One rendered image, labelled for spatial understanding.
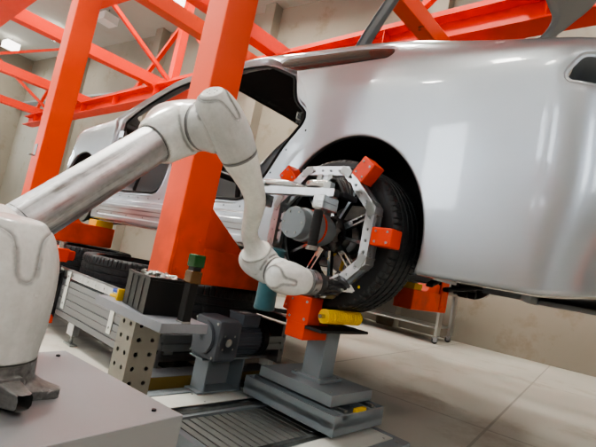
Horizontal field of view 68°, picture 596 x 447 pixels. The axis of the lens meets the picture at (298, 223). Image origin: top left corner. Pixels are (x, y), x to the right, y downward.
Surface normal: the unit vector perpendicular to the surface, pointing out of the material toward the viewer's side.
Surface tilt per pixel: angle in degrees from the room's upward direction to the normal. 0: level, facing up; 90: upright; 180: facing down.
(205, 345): 90
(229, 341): 90
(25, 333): 93
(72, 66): 90
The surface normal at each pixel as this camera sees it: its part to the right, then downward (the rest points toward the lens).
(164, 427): 0.81, 0.11
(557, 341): -0.54, -0.18
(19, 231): 0.72, -0.41
